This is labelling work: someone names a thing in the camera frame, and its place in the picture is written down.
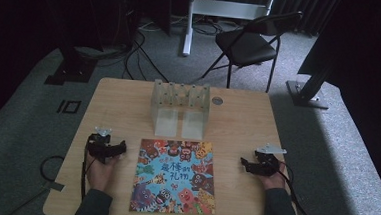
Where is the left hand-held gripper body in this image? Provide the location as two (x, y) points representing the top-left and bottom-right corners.
(85, 125), (118, 166)

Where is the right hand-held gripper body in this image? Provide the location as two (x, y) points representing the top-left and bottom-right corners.
(252, 143), (288, 178)

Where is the colourful picture book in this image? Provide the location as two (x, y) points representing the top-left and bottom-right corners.
(128, 137), (220, 215)

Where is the translucent plastic book rack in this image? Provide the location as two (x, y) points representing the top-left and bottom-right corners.
(148, 78), (212, 141)

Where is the person's right hand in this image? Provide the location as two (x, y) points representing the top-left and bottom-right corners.
(257, 161), (290, 193)

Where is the person's left hand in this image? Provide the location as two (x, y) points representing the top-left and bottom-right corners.
(84, 153), (121, 193)

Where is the grey tape piece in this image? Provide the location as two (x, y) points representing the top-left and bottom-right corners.
(47, 180), (66, 193)

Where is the black stand with flat base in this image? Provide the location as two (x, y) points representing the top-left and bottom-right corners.
(44, 40), (100, 89)

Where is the black folding chair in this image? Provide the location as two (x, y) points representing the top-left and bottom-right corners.
(201, 5), (305, 95)

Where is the white standing desk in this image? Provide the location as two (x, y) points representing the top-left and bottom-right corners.
(181, 0), (277, 62)

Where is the black cloth backdrop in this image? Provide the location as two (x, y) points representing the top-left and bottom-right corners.
(289, 0), (381, 207)

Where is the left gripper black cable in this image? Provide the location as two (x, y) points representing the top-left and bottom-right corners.
(79, 140), (93, 201)

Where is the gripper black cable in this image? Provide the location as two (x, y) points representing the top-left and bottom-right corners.
(79, 140), (93, 201)
(274, 161), (315, 215)

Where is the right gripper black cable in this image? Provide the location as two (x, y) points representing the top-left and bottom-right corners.
(274, 161), (315, 215)

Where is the black looped floor cable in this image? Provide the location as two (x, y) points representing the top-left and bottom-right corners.
(38, 153), (66, 184)

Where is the black metal frame stand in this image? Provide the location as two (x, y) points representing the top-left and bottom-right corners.
(284, 47), (337, 111)

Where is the bundle of black floor cables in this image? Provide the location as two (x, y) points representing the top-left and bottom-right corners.
(121, 27), (173, 83)

